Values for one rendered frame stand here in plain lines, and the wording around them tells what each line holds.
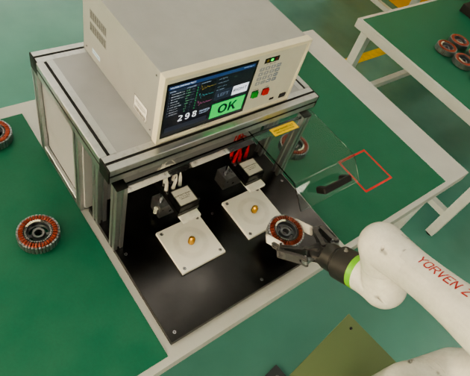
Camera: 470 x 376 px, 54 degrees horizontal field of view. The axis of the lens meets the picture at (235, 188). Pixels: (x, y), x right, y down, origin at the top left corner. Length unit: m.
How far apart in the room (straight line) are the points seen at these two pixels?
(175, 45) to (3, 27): 2.38
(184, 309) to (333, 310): 1.18
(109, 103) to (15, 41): 2.09
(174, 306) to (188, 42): 0.68
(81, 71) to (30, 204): 0.43
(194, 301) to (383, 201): 0.82
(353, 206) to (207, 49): 0.85
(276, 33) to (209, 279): 0.69
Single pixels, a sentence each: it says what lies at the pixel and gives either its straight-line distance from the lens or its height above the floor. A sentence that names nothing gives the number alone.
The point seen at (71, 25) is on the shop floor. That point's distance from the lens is 3.40.
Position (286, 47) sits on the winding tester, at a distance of 1.18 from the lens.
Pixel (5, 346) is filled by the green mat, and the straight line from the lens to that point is 1.28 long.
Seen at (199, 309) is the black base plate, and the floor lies 0.77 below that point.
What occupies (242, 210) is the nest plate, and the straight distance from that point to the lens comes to 1.46.
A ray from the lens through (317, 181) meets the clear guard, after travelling 1.26.
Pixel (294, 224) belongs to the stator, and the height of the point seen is 0.85.
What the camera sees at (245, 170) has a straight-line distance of 1.38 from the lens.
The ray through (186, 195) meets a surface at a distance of 1.28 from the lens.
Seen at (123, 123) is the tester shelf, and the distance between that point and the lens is 1.16.
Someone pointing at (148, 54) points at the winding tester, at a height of 1.32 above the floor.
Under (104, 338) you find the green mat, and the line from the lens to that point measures 1.26.
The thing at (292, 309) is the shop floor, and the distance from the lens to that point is 2.25.
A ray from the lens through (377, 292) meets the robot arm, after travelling 1.15.
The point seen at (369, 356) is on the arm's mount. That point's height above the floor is 0.75.
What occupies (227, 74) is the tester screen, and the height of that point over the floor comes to 1.28.
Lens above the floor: 1.94
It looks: 50 degrees down
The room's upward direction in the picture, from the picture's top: 21 degrees clockwise
